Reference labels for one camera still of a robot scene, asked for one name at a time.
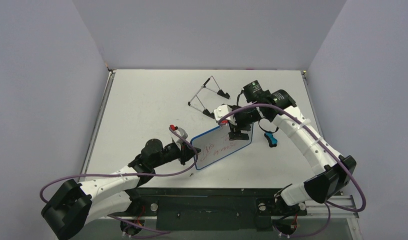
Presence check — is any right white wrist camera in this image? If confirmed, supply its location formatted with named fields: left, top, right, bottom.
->
left=213, top=104, right=236, bottom=125

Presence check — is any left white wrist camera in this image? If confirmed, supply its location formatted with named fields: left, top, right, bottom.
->
left=169, top=124, right=188, bottom=144

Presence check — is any wire easel stand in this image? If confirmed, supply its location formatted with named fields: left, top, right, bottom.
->
left=187, top=75, right=231, bottom=119

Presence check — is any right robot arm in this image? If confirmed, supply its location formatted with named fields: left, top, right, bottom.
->
left=216, top=80, right=356, bottom=214

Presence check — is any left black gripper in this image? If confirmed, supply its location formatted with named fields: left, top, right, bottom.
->
left=152, top=140, right=201, bottom=169

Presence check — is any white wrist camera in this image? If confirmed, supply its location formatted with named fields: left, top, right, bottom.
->
left=169, top=124, right=188, bottom=144
left=213, top=104, right=236, bottom=125

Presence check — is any blue framed whiteboard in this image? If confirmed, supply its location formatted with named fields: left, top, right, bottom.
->
left=190, top=126, right=254, bottom=171

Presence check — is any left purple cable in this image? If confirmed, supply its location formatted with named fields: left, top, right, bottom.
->
left=39, top=127, right=199, bottom=239

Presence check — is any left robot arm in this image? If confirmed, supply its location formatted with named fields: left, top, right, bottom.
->
left=41, top=138, right=201, bottom=240

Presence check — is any blue whiteboard eraser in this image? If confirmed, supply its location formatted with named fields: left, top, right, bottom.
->
left=264, top=132, right=278, bottom=148

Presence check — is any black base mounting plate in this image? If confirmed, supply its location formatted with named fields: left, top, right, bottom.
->
left=115, top=187, right=307, bottom=232

